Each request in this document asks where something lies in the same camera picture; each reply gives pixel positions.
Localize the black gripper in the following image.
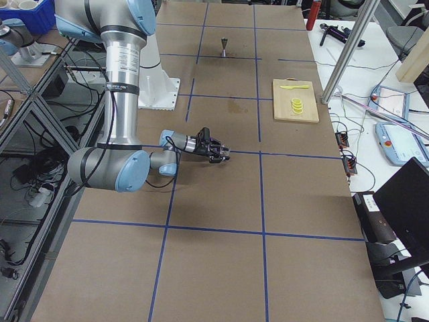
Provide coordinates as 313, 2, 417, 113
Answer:
194, 127, 230, 164

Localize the clear glass cup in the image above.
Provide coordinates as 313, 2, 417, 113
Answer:
220, 147, 230, 162

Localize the steel jigger measuring cup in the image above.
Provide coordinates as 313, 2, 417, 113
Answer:
221, 38, 228, 58

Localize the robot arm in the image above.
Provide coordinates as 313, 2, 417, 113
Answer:
55, 1, 229, 193

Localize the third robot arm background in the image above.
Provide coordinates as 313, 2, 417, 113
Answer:
1, 18, 56, 67

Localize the bamboo cutting board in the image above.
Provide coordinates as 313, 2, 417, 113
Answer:
272, 79, 319, 123

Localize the yellow plastic knife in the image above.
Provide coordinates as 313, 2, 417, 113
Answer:
280, 85, 310, 90

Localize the red cylinder bottle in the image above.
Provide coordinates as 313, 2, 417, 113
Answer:
306, 0, 322, 31

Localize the black box on table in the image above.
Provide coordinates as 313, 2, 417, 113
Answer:
353, 191, 396, 245

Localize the teach pendant near seated man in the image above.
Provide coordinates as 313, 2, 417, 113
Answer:
375, 123, 428, 167

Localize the teach pendant near operator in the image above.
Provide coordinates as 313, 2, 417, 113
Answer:
367, 85, 410, 120

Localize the black monitor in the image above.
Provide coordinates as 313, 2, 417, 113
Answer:
367, 157, 428, 299

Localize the blue plastic bin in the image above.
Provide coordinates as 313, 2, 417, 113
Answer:
1, 1, 56, 34

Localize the grey office chair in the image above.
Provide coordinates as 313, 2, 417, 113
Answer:
386, 4, 428, 61

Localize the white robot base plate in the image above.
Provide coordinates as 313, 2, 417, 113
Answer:
138, 34, 180, 111

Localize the aluminium frame post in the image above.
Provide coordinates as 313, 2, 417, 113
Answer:
321, 0, 380, 105

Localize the wooden plank post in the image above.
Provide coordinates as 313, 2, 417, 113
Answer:
395, 28, 428, 83

